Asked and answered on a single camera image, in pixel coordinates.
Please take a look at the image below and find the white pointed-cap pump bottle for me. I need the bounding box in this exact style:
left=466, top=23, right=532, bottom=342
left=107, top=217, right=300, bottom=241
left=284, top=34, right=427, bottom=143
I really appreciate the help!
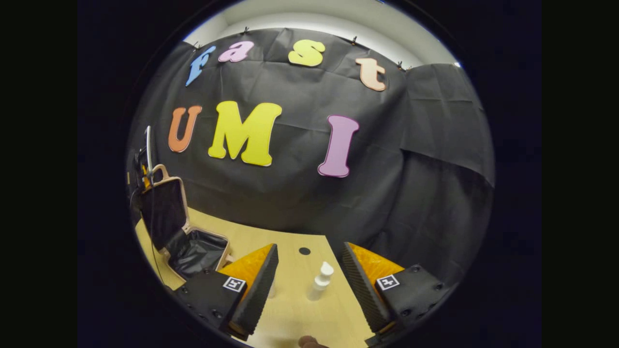
left=307, top=261, right=335, bottom=302

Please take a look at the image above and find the beige suitcase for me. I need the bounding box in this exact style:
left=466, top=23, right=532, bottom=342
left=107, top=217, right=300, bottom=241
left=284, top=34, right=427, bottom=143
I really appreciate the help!
left=139, top=164, right=231, bottom=281

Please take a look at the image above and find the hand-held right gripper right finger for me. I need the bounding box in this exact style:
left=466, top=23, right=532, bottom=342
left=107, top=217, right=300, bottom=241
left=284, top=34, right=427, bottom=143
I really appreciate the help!
left=342, top=241, right=451, bottom=345

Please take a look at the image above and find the white cable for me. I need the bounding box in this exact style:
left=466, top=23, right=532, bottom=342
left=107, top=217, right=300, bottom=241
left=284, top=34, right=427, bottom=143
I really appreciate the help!
left=145, top=125, right=155, bottom=187

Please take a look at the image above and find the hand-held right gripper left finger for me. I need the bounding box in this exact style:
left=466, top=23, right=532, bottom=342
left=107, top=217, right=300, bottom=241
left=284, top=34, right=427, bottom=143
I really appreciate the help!
left=173, top=243, right=280, bottom=342

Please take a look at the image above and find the black backdrop cloth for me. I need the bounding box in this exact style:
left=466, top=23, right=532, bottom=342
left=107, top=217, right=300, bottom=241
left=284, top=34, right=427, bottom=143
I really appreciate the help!
left=127, top=28, right=495, bottom=290

